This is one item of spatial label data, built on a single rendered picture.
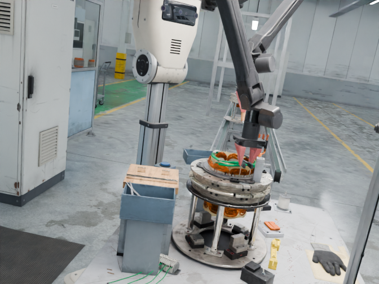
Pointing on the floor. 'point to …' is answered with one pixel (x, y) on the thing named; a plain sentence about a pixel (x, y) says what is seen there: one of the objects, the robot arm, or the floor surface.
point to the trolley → (103, 83)
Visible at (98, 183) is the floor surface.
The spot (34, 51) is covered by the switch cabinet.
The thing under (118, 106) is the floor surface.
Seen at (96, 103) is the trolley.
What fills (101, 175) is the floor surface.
